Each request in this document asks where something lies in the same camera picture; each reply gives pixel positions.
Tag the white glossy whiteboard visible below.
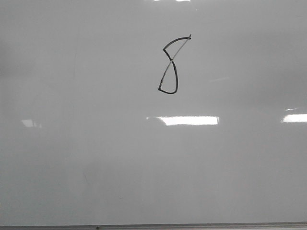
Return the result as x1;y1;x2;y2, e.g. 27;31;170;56
0;0;307;226

